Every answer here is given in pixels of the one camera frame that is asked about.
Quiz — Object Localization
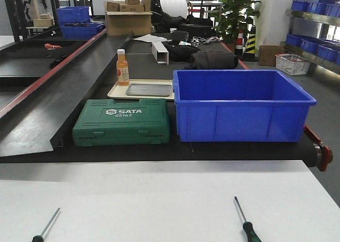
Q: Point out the metal storage shelf rack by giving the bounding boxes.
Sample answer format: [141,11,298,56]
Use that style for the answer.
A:
[281,0,339,74]

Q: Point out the large blue plastic bin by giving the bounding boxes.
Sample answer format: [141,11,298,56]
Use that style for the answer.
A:
[173,70,316,142]

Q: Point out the square metal tube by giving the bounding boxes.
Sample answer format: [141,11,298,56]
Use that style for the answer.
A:
[151,41,169,65]

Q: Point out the green potted plant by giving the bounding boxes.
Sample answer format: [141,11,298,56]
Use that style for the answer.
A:
[216,0,260,41]

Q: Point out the brown cardboard box on floor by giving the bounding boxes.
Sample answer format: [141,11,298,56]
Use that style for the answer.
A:
[258,45,285,66]

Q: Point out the red white traffic cone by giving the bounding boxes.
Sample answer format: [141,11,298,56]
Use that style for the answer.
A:
[234,29,243,56]

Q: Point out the small metal tray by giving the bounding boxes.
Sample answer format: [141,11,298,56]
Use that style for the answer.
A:
[126,84,172,97]

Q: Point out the green SATA tool case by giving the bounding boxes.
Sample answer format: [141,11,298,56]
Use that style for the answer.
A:
[72,98,170,147]

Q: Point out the yellow black traffic cone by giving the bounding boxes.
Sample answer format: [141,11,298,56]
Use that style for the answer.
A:
[241,25,257,62]

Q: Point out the green-handled screwdriver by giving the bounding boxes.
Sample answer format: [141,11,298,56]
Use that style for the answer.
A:
[32,207,61,242]
[234,196,261,242]

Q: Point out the large cardboard box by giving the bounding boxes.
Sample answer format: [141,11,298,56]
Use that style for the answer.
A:
[105,11,152,36]

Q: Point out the orange juice bottle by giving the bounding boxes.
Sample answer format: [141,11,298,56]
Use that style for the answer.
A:
[116,49,130,86]

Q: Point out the blue bin on far table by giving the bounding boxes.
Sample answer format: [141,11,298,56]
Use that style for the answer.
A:
[60,23,105,40]

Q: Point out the cream plastic tray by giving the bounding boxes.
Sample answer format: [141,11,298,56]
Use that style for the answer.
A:
[107,79,174,101]

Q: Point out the dark grey cloth bundle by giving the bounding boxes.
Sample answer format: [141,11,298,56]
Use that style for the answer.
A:
[185,51,239,70]

